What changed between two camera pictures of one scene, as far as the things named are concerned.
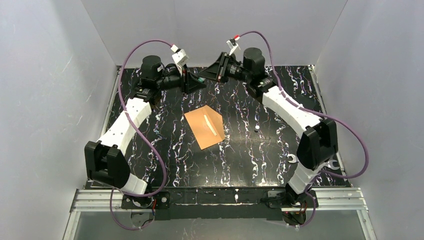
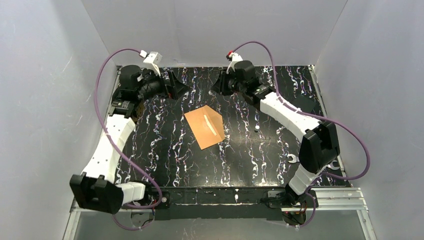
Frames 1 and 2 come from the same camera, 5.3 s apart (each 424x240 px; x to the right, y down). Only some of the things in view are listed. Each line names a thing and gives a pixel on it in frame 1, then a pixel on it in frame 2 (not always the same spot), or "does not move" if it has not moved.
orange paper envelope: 203,132 does not move
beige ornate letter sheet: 209,124 does not move
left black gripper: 185,81 to 169,84
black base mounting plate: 218,203 does not move
